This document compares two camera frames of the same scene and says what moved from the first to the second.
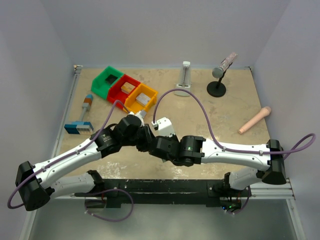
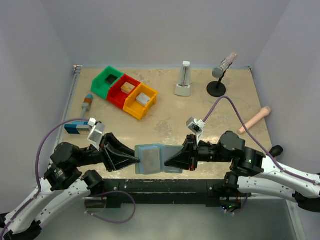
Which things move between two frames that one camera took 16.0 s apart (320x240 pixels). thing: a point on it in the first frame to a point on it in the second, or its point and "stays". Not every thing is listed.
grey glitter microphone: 218,72 stays
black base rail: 212,193 stays
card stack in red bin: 127,88 stays
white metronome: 184,81 stays
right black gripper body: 152,149 to 191,153
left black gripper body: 146,135 to 105,153
